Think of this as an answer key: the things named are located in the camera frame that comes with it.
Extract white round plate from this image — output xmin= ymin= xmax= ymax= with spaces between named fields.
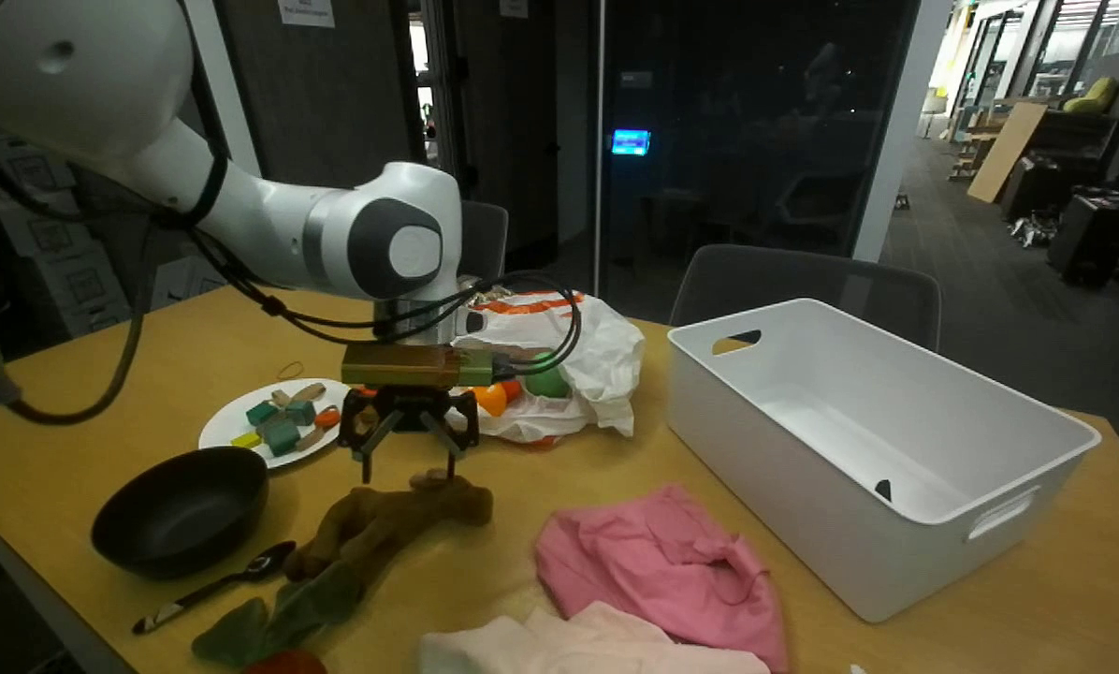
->
xmin=193 ymin=373 xmax=361 ymax=474

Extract leaning wooden board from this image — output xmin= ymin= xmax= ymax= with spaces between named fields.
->
xmin=966 ymin=92 xmax=1052 ymax=204

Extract grey equipment rack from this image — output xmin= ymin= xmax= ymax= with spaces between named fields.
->
xmin=0 ymin=125 xmax=254 ymax=339

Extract pink cloth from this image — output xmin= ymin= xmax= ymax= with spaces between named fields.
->
xmin=531 ymin=482 xmax=797 ymax=674

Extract cream pale cloth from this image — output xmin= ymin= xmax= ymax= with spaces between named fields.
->
xmin=414 ymin=599 xmax=775 ymax=674

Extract thin black wrist cables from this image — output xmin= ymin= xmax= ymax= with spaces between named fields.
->
xmin=185 ymin=221 xmax=587 ymax=377

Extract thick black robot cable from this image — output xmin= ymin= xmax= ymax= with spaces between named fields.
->
xmin=0 ymin=117 xmax=154 ymax=425

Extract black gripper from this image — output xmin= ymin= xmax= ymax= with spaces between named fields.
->
xmin=335 ymin=380 xmax=481 ymax=485

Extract black bowl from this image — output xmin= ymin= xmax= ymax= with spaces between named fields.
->
xmin=89 ymin=447 xmax=273 ymax=580

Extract yellow-green lounge chair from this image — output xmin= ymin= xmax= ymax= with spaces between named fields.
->
xmin=1059 ymin=70 xmax=1119 ymax=120

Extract wide wrist camera bar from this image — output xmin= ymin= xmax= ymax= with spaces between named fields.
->
xmin=335 ymin=339 xmax=501 ymax=394

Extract white paper wall sign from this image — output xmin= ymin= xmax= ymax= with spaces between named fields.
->
xmin=273 ymin=0 xmax=335 ymax=30

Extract dark box on floor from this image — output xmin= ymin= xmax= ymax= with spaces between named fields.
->
xmin=1049 ymin=185 xmax=1119 ymax=291

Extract beige wooden peg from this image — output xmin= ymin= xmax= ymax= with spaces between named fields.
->
xmin=269 ymin=377 xmax=331 ymax=410

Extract orange toy pear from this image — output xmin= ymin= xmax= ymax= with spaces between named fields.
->
xmin=472 ymin=373 xmax=528 ymax=418

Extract dark office chair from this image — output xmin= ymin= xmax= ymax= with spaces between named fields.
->
xmin=459 ymin=199 xmax=513 ymax=284

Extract plush red rose green leaves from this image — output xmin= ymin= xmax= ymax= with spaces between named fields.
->
xmin=192 ymin=553 xmax=365 ymax=674

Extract green toy apple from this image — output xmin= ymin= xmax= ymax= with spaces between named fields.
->
xmin=522 ymin=364 xmax=575 ymax=403

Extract small blue lit screen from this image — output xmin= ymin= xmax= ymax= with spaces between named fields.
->
xmin=607 ymin=125 xmax=653 ymax=160

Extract black spoon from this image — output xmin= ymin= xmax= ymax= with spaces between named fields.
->
xmin=128 ymin=538 xmax=298 ymax=638

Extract white plastic bin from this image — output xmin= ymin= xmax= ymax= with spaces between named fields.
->
xmin=661 ymin=291 xmax=1104 ymax=626

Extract white orange plastic bag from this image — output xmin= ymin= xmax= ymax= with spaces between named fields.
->
xmin=447 ymin=287 xmax=646 ymax=447

